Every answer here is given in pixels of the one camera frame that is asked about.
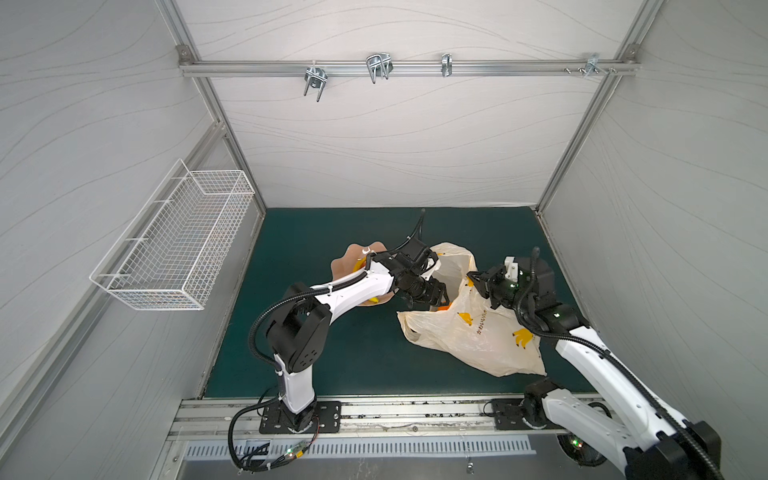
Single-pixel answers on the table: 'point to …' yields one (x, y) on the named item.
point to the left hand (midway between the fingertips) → (444, 298)
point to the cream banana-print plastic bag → (466, 330)
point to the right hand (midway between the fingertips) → (471, 264)
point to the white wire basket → (170, 255)
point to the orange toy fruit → (444, 307)
